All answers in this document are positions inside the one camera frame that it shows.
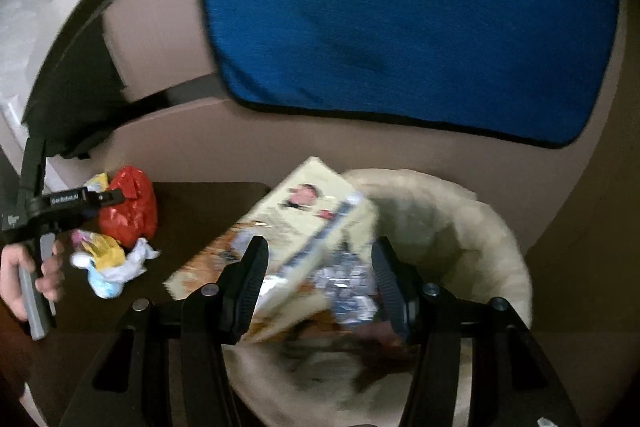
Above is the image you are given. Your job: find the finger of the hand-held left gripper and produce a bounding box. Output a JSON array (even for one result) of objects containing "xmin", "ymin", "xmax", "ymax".
[{"xmin": 83, "ymin": 187, "xmax": 129, "ymax": 210}]

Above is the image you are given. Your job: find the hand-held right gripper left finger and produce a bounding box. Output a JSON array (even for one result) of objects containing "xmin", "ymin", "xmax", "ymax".
[{"xmin": 59, "ymin": 235, "xmax": 271, "ymax": 427}]

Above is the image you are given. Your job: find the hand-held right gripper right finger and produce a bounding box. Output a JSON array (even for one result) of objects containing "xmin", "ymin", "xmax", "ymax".
[{"xmin": 371, "ymin": 236, "xmax": 582, "ymax": 427}]

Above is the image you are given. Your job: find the red plastic bag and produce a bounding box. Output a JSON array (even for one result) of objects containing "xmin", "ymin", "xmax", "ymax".
[{"xmin": 97, "ymin": 166, "xmax": 159, "ymax": 251}]

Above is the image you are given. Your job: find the white-lined waste bin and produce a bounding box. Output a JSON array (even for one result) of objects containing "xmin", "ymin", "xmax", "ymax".
[{"xmin": 220, "ymin": 168, "xmax": 532, "ymax": 427}]

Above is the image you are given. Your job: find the cream printed cardboard box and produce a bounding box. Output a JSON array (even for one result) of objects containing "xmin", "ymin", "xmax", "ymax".
[{"xmin": 164, "ymin": 156, "xmax": 381, "ymax": 343}]

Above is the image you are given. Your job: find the person's left hand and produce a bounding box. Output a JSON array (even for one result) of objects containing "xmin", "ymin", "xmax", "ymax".
[{"xmin": 0, "ymin": 238, "xmax": 67, "ymax": 323}]

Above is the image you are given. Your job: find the pink printed wrapper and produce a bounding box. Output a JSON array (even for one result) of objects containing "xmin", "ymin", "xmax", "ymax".
[{"xmin": 72, "ymin": 229, "xmax": 126, "ymax": 272}]

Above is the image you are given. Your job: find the white blue crumpled wrapper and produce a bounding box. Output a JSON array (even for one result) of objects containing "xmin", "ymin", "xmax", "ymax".
[{"xmin": 70, "ymin": 237, "xmax": 162, "ymax": 301}]

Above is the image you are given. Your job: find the black cloth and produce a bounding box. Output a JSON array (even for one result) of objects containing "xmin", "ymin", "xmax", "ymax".
[{"xmin": 22, "ymin": 24, "xmax": 126, "ymax": 160}]

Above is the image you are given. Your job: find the blue fleece towel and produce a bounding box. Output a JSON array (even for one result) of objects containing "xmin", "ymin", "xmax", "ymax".
[{"xmin": 194, "ymin": 0, "xmax": 621, "ymax": 150}]

